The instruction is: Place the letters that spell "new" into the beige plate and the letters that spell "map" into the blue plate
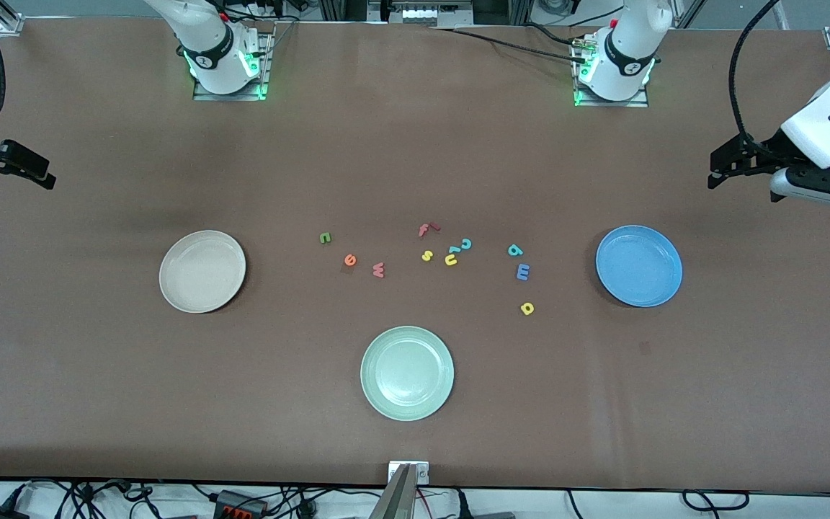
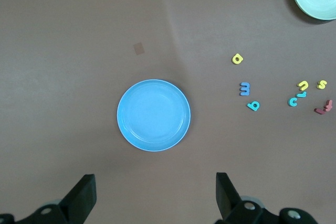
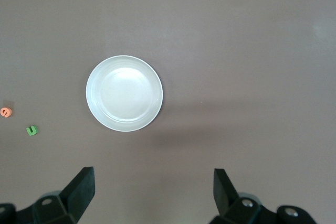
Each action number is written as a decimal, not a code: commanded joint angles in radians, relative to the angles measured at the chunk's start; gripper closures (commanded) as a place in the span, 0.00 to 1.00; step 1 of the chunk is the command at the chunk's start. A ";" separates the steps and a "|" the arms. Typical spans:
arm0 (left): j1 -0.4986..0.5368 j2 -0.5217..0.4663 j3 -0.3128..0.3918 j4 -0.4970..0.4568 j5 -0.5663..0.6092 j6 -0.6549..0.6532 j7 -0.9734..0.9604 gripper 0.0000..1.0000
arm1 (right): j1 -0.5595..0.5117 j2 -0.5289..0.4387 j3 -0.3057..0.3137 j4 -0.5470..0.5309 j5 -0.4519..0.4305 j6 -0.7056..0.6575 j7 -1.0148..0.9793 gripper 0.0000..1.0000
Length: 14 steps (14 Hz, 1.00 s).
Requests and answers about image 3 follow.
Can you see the green foam letter u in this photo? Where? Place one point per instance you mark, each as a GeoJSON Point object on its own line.
{"type": "Point", "coordinates": [32, 131]}

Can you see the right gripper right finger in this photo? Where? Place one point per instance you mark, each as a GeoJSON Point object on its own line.
{"type": "Point", "coordinates": [225, 197]}

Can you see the orange foam letter e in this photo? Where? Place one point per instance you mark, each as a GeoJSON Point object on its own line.
{"type": "Point", "coordinates": [5, 112]}

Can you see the light brown round plate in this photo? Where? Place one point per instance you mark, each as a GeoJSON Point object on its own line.
{"type": "Point", "coordinates": [124, 93]}

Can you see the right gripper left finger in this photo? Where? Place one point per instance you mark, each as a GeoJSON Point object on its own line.
{"type": "Point", "coordinates": [76, 195]}

